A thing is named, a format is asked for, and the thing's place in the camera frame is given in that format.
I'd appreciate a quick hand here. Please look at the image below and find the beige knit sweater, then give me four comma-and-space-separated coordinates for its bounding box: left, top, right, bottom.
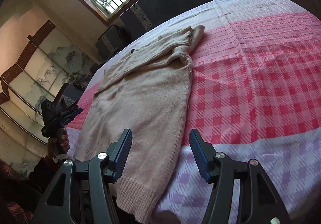
75, 25, 205, 223

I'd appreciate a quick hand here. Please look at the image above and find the person's left hand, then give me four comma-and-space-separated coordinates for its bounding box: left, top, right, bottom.
47, 128, 70, 159

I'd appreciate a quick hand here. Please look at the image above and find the dark chair at left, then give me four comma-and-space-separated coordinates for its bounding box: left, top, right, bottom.
61, 83, 84, 103

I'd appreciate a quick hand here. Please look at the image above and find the painted landscape folding screen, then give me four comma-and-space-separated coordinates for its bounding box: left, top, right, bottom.
0, 19, 100, 164

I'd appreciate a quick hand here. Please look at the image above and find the dark armchair with patterned stripe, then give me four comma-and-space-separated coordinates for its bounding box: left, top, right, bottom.
95, 25, 132, 60

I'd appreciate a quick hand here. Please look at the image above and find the pink checkered bed sheet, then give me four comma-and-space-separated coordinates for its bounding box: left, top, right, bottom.
65, 0, 321, 224

